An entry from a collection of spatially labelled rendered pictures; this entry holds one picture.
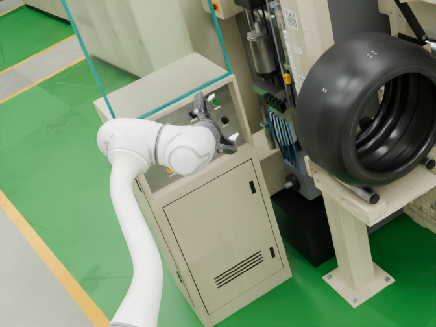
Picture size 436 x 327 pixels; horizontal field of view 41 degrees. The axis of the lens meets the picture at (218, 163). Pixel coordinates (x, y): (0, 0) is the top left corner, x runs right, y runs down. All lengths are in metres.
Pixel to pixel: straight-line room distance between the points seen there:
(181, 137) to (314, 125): 0.81
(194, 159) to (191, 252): 1.52
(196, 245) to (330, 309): 0.78
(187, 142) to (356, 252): 1.76
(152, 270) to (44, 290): 2.68
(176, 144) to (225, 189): 1.40
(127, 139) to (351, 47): 1.00
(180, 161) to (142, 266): 0.26
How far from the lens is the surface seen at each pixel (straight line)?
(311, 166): 2.51
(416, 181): 2.52
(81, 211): 4.42
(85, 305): 3.68
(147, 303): 1.25
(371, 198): 2.29
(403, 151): 2.47
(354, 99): 2.03
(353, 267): 3.05
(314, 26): 2.31
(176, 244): 2.80
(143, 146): 1.43
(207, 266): 2.95
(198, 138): 1.40
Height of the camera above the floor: 2.41
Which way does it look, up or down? 34 degrees down
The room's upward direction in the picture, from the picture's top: 19 degrees counter-clockwise
